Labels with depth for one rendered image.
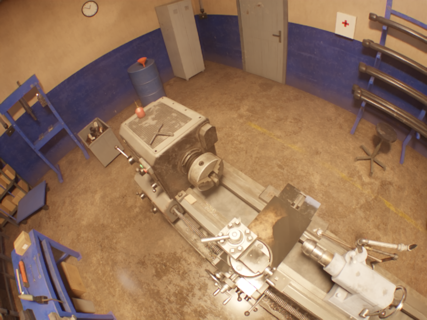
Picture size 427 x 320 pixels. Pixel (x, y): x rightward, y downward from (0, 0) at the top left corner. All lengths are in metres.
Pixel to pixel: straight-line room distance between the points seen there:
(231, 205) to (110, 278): 1.78
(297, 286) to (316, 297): 0.15
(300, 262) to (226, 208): 0.70
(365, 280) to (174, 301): 1.79
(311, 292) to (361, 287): 0.37
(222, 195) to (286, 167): 1.30
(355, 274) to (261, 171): 1.92
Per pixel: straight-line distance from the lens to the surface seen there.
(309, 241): 1.13
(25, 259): 2.55
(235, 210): 1.59
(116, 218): 2.89
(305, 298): 1.37
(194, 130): 1.32
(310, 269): 1.53
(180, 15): 4.48
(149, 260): 2.45
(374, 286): 1.22
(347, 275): 1.14
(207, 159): 1.26
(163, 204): 1.65
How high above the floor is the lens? 2.17
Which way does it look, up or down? 50 degrees down
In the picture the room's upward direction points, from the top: 14 degrees counter-clockwise
